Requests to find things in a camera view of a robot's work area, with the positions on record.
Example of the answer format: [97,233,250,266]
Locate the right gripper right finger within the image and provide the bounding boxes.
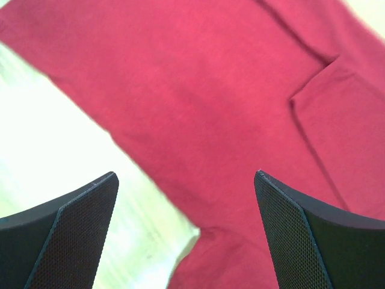
[254,170,384,288]

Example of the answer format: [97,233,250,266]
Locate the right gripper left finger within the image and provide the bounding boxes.
[1,172,119,289]

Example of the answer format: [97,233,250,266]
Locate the dark red t shirt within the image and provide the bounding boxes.
[1,1,384,288]

